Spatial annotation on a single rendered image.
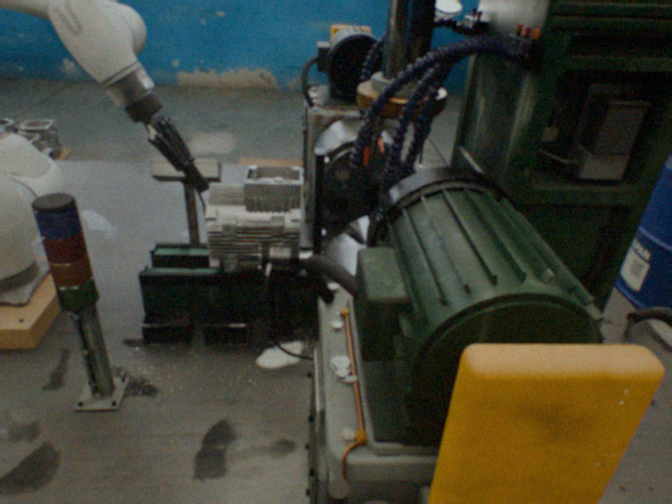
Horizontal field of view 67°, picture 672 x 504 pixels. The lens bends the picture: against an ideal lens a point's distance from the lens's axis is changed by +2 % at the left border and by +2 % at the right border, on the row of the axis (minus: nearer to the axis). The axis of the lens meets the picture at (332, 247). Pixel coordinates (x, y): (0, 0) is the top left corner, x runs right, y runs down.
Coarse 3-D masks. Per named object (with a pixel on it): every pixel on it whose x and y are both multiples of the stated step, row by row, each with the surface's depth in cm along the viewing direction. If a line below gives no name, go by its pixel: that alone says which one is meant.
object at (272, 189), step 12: (252, 168) 112; (264, 168) 113; (276, 168) 113; (288, 168) 114; (300, 168) 113; (252, 180) 106; (264, 180) 109; (276, 180) 109; (288, 180) 114; (300, 180) 107; (252, 192) 106; (264, 192) 106; (276, 192) 106; (288, 192) 106; (300, 192) 106; (252, 204) 107; (264, 204) 107; (276, 204) 107; (288, 204) 108; (300, 204) 108
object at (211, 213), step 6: (210, 210) 105; (216, 210) 106; (294, 210) 107; (300, 210) 107; (210, 216) 105; (216, 216) 106; (294, 216) 107; (300, 216) 107; (294, 222) 108; (300, 222) 108; (210, 264) 111; (216, 264) 111
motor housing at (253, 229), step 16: (224, 192) 109; (240, 192) 109; (224, 208) 108; (240, 208) 108; (208, 224) 107; (240, 224) 106; (256, 224) 106; (288, 224) 108; (208, 240) 107; (224, 240) 107; (240, 240) 107; (256, 240) 107; (272, 240) 108; (288, 240) 108; (208, 256) 108; (224, 256) 109; (240, 256) 109; (256, 256) 109
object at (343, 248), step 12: (348, 228) 91; (360, 228) 89; (336, 240) 91; (348, 240) 88; (360, 240) 85; (324, 252) 94; (336, 252) 88; (348, 252) 85; (348, 264) 82; (324, 276) 89
